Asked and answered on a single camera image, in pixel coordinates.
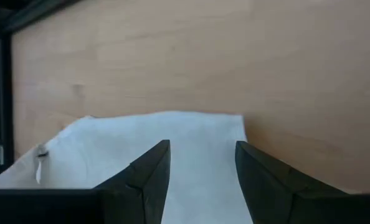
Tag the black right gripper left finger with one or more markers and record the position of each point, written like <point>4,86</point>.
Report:
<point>144,183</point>

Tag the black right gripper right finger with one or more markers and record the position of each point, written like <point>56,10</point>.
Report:
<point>266,183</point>

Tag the white beige plaid towel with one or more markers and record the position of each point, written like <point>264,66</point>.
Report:
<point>126,140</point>

